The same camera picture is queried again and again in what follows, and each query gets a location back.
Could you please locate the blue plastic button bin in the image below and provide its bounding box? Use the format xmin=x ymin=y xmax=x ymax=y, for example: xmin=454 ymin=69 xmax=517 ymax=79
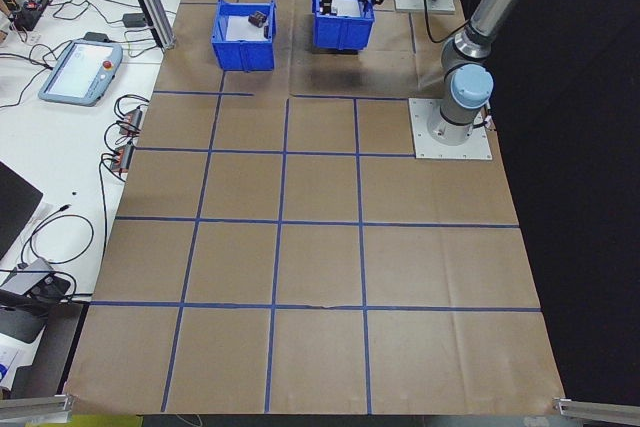
xmin=311 ymin=0 xmax=376 ymax=52

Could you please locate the blue plastic battery bin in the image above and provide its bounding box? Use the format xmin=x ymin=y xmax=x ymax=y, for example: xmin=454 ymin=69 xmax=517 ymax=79
xmin=211 ymin=0 xmax=278 ymax=72

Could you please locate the white cardboard box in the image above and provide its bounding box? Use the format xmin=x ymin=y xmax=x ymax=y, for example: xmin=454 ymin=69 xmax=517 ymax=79
xmin=0 ymin=331 xmax=41 ymax=388

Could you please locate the black orange usb adapter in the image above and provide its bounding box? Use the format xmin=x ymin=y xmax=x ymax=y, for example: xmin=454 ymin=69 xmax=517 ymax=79
xmin=119 ymin=105 xmax=147 ymax=136
xmin=110 ymin=144 xmax=136 ymax=173

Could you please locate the grey teach pendant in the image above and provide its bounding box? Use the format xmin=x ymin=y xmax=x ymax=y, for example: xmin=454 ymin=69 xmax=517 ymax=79
xmin=38 ymin=38 xmax=124 ymax=108

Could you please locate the black cover cloth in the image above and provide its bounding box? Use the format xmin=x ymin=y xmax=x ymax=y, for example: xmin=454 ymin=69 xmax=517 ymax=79
xmin=492 ymin=0 xmax=640 ymax=403

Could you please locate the white side table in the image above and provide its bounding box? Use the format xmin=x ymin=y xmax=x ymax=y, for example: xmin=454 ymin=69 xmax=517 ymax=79
xmin=0 ymin=0 xmax=197 ymax=304

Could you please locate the black electronics bundle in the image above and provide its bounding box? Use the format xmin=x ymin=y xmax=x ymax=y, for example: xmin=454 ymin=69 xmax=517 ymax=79
xmin=9 ymin=6 xmax=41 ymax=32

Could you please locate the black laptop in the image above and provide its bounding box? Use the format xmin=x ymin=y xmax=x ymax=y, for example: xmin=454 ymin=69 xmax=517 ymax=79
xmin=0 ymin=161 xmax=45 ymax=261

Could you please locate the grey usb hub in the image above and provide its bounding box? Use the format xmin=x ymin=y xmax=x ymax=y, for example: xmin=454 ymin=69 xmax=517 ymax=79
xmin=9 ymin=259 xmax=71 ymax=301

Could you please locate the dark grey monitor stand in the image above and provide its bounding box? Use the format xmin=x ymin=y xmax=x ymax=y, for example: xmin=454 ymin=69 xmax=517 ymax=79
xmin=0 ymin=291 xmax=51 ymax=343

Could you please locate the long thin black cable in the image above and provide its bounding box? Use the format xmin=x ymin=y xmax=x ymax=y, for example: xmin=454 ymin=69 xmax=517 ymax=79
xmin=74 ymin=166 xmax=109 ymax=301

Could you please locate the looped black cable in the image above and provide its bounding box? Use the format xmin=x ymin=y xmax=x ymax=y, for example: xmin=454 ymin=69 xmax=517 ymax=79
xmin=17 ymin=204 xmax=96 ymax=268

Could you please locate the aluminium profile rail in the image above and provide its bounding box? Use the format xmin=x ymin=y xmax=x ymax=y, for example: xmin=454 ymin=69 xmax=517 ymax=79
xmin=0 ymin=393 xmax=76 ymax=421
xmin=552 ymin=395 xmax=640 ymax=421

